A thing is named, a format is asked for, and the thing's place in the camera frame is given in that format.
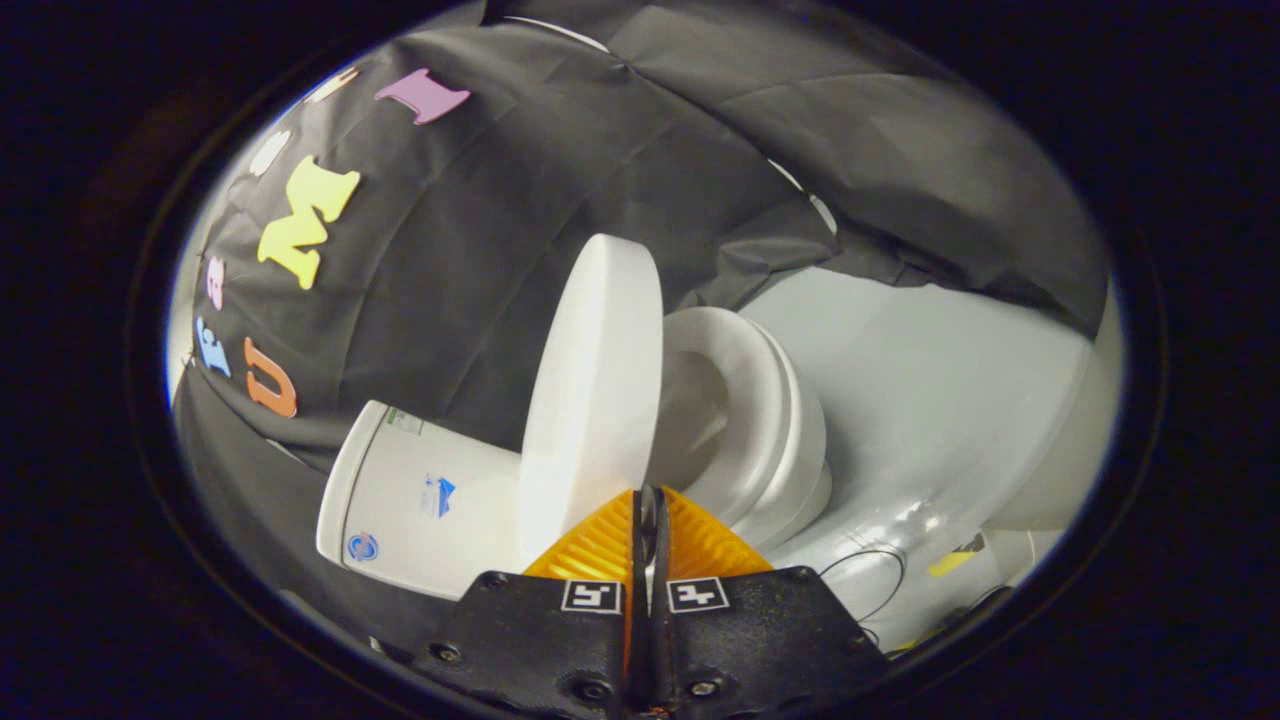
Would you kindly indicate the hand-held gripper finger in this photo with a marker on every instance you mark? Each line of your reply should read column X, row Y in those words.
column 637, row 650
column 662, row 650

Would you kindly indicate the white toilet bowl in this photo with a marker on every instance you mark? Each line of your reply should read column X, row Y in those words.
column 805, row 460

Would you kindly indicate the white toilet seat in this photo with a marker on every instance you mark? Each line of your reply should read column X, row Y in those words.
column 740, row 400

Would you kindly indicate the yellow floor tape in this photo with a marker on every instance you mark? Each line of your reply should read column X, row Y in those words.
column 955, row 560

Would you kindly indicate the black backdrop cloth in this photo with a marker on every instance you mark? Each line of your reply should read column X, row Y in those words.
column 500, row 220

